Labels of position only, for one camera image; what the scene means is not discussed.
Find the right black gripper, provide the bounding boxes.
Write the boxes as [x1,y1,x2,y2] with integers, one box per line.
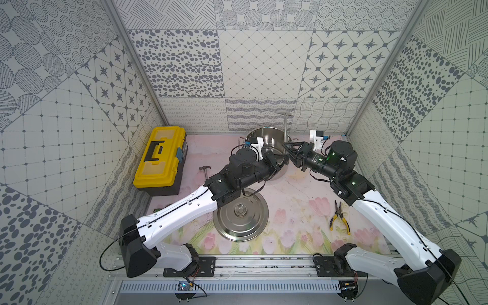
[282,141,341,181]

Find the steel ladle spoon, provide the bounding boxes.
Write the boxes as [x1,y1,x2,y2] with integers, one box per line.
[277,110,291,155]

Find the stainless steel pot lid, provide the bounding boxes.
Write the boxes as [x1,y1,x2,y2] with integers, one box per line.
[213,188,269,242]

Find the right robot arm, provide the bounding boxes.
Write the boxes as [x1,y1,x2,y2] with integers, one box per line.
[283,141,461,304]

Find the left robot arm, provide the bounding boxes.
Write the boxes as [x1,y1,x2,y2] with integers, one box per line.
[118,147,289,278]

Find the black hammer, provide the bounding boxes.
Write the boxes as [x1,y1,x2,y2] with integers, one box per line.
[199,165,212,180]

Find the yellow black toolbox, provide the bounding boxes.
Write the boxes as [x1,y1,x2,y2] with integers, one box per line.
[133,126,188,196]

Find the right small circuit board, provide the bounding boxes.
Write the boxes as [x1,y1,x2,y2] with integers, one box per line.
[339,281,357,293]

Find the small circuit board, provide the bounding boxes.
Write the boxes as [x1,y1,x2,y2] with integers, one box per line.
[339,281,357,293]
[177,281,194,293]

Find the left small circuit board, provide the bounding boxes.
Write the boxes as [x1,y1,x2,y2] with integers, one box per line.
[177,281,194,293]

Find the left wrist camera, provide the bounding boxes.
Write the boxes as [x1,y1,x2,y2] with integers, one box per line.
[244,137,264,161]

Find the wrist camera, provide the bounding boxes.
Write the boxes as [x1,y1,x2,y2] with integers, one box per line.
[310,130,330,153]
[244,137,264,161]

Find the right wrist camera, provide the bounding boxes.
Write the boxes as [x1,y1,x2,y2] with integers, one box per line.
[310,130,330,153]

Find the yellow handled pliers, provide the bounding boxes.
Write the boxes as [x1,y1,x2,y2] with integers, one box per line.
[329,201,351,235]

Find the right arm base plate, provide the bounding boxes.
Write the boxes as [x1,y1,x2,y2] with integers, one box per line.
[312,254,368,278]

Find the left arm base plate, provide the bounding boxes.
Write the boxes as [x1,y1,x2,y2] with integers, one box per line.
[163,256,216,278]

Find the aluminium front rail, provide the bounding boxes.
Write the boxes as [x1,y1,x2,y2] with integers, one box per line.
[108,254,422,281]

